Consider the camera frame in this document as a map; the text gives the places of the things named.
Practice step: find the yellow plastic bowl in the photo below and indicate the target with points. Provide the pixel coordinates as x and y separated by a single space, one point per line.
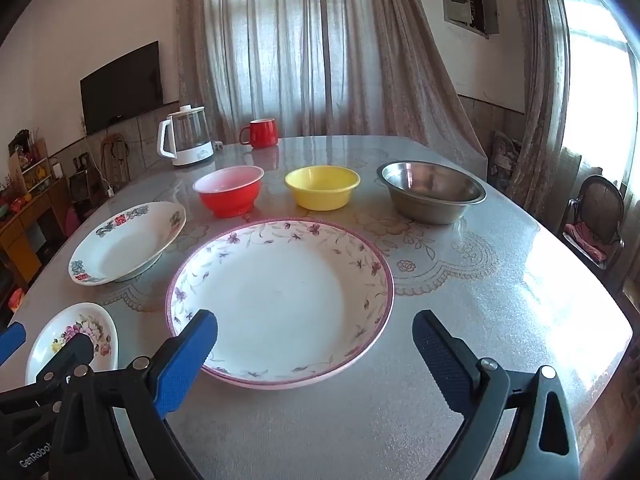
322 190

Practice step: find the large pink-rimmed floral plate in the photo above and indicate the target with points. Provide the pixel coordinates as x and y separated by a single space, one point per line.
280 300

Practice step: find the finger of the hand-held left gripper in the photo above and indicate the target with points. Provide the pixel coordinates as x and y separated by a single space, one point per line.
75 352
11 342

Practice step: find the bright window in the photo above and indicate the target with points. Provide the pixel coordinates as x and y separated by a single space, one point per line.
595 85

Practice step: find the beige lace curtain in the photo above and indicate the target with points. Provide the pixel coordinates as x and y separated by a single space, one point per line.
325 50

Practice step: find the red plastic bowl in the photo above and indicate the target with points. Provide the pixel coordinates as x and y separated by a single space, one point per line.
230 195

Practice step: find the red mug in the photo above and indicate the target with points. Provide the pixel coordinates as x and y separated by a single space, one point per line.
262 134

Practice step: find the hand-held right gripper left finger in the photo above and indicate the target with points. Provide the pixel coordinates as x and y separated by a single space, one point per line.
185 360

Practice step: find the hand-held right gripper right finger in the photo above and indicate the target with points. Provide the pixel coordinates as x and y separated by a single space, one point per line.
442 360

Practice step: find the dark wooden armchair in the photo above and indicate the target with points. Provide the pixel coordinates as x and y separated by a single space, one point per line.
600 205

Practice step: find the wooden cabinet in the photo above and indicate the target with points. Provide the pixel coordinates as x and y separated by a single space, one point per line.
25 230

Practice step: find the stainless steel bowl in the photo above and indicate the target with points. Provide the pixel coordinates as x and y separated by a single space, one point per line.
430 200

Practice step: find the white glass electric kettle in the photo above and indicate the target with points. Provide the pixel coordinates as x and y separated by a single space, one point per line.
190 135

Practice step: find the black wall television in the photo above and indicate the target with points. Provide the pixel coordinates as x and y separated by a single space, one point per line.
122 87

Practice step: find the beige side window curtain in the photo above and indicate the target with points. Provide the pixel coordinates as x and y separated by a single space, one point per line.
542 85

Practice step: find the grey electrical panel box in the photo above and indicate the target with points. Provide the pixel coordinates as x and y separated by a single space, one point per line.
462 2

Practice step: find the pink chair cushion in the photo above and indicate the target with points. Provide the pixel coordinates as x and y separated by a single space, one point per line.
585 240

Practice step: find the small rose-print plate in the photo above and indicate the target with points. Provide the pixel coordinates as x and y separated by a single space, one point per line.
50 345

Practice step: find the small wooden ornament shelf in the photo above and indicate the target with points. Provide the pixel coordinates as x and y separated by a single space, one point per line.
30 165

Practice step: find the white plate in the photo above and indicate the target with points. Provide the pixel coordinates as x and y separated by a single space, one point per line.
125 245

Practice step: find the arched wooden chair back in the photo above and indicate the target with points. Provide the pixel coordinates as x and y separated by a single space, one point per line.
114 157

